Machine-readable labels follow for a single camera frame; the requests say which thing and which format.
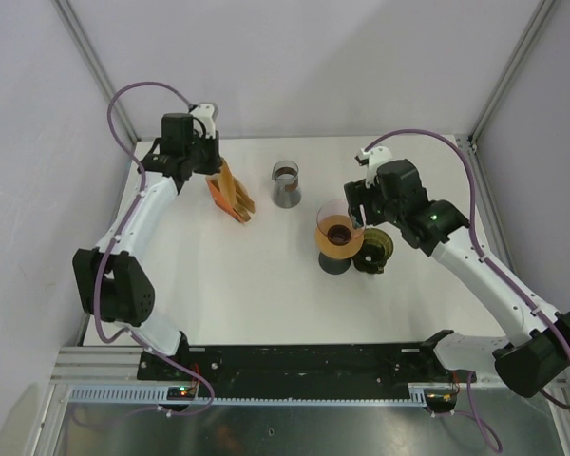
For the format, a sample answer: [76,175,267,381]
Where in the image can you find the brown paper filter stack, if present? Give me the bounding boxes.
[217,160,256,223]

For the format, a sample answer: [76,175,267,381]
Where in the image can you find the brown paper coffee filter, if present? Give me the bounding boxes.
[218,159,237,209]

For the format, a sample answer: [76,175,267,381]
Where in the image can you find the grey slotted cable duct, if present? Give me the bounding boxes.
[68,385,427,407]

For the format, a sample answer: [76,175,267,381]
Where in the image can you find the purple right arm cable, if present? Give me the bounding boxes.
[364,127,570,450]

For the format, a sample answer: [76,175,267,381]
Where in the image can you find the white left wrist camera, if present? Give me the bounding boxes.
[189,103,218,139]

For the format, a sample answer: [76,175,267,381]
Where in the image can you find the pink glass dripper cone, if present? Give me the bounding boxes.
[315,199,365,259]

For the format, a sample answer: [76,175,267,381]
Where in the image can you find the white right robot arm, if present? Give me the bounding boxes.
[344,176,570,397]

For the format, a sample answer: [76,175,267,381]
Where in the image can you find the olive green plastic dripper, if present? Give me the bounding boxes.
[352,228,394,275]

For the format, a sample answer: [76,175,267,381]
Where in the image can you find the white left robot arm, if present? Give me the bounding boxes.
[73,104,222,380]

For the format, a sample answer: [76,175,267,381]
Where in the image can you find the wooden dripper stand ring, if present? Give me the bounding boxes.
[313,214,365,262]

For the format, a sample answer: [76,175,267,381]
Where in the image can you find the orange coffee filter box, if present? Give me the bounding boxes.
[205,175,256,224]

